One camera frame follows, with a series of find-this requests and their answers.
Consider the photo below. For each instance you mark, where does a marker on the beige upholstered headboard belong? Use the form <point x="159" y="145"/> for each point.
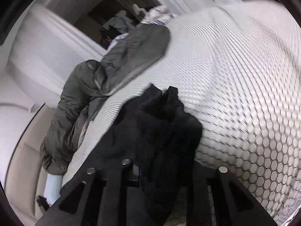
<point x="26" y="178"/>

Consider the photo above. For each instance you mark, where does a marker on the dark grey duvet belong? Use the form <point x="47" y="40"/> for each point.
<point x="91" y="83"/>

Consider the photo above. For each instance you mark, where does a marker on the white honeycomb mattress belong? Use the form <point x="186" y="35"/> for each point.
<point x="237" y="70"/>

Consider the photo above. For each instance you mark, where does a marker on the black pants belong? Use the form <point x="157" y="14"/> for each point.
<point x="155" y="132"/>

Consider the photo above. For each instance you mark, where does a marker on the pile of clothes in background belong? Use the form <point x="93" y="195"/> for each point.
<point x="118" y="27"/>

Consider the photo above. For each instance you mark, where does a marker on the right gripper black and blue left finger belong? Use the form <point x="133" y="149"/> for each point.
<point x="100" y="197"/>

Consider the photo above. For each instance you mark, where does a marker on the light blue pillow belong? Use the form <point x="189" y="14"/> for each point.
<point x="52" y="189"/>

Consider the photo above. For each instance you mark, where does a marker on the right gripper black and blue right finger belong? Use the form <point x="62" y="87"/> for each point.
<point x="218" y="192"/>

